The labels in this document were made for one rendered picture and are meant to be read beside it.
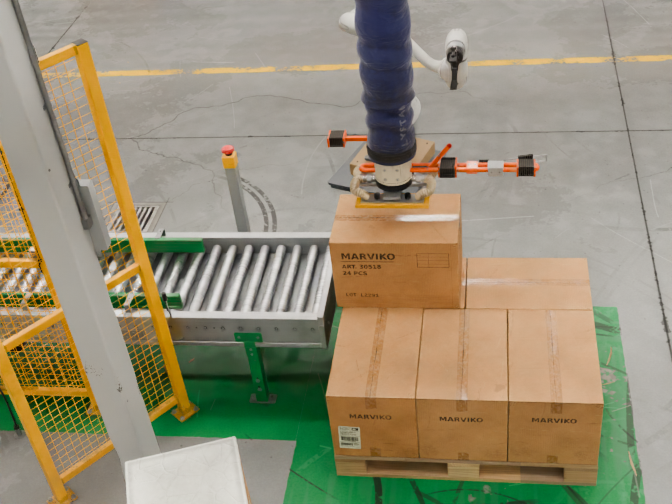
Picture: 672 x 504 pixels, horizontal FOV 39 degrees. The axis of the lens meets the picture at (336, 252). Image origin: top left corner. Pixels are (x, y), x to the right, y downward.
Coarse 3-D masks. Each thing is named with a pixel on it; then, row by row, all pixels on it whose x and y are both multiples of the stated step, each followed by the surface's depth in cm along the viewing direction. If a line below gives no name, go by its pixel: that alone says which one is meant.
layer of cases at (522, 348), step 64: (384, 320) 457; (448, 320) 452; (512, 320) 448; (576, 320) 443; (384, 384) 423; (448, 384) 419; (512, 384) 415; (576, 384) 412; (384, 448) 438; (448, 448) 432; (512, 448) 426; (576, 448) 421
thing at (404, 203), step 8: (376, 192) 437; (408, 192) 434; (360, 200) 438; (368, 200) 437; (376, 200) 436; (384, 200) 435; (392, 200) 435; (400, 200) 434; (408, 200) 434; (416, 200) 433; (424, 200) 433; (400, 208) 433; (408, 208) 433; (416, 208) 432; (424, 208) 431
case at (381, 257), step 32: (352, 224) 453; (384, 224) 451; (416, 224) 448; (448, 224) 446; (352, 256) 447; (384, 256) 444; (416, 256) 442; (448, 256) 439; (352, 288) 459; (384, 288) 456; (416, 288) 454; (448, 288) 451
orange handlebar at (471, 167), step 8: (352, 136) 461; (360, 136) 460; (360, 168) 438; (368, 168) 437; (416, 168) 433; (424, 168) 432; (432, 168) 432; (464, 168) 429; (472, 168) 428; (480, 168) 428; (504, 168) 426; (512, 168) 425; (536, 168) 424
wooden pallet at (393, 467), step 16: (336, 464) 449; (352, 464) 448; (368, 464) 455; (384, 464) 454; (400, 464) 453; (416, 464) 452; (432, 464) 451; (448, 464) 438; (464, 464) 437; (480, 464) 448; (496, 464) 434; (512, 464) 432; (528, 464) 431; (544, 464) 430; (560, 464) 428; (576, 464) 427; (464, 480) 444; (480, 480) 442; (496, 480) 441; (512, 480) 439; (528, 480) 438; (544, 480) 437; (560, 480) 436; (576, 480) 433; (592, 480) 432
